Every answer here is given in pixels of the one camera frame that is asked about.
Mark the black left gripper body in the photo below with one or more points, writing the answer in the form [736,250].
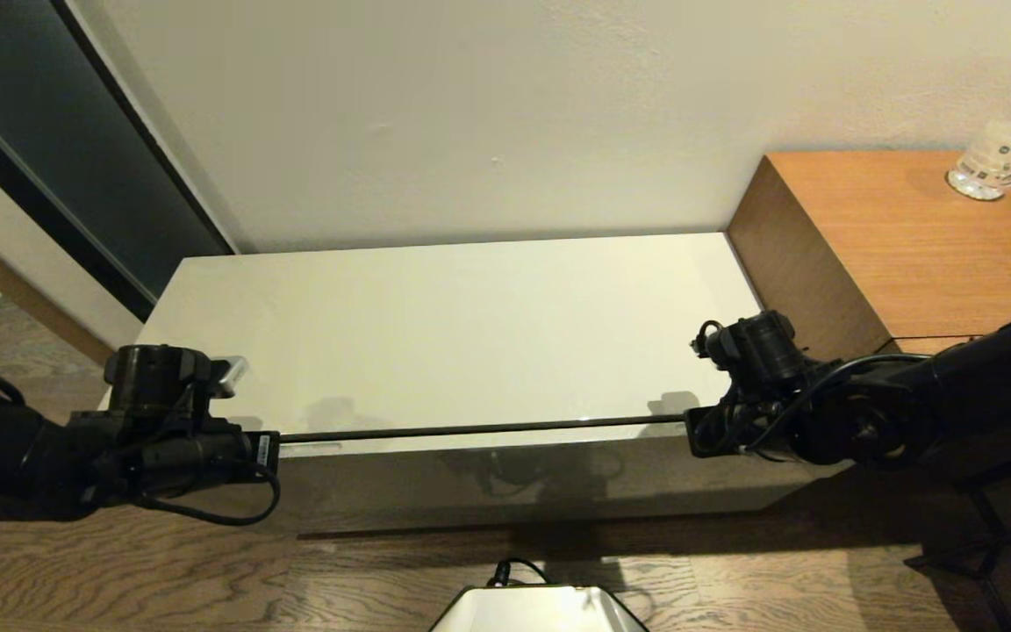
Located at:
[163,448]

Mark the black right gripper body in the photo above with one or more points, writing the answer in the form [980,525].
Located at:
[760,351]

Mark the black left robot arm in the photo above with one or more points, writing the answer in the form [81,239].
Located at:
[5,448]

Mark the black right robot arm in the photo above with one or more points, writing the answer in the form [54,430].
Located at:
[997,377]

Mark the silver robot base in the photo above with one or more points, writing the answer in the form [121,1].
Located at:
[541,610]

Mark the brown wooden desk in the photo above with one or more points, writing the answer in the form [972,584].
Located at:
[927,246]

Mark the white glossy low cabinet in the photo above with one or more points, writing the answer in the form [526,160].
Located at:
[453,333]

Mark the clear plastic water bottle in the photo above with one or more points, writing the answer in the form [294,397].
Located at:
[997,154]

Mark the dark glass door panel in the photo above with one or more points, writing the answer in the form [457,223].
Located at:
[58,123]

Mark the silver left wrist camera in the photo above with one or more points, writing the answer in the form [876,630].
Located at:
[229,373]

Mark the wooden wall trim strip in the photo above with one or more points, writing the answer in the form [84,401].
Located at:
[23,290]

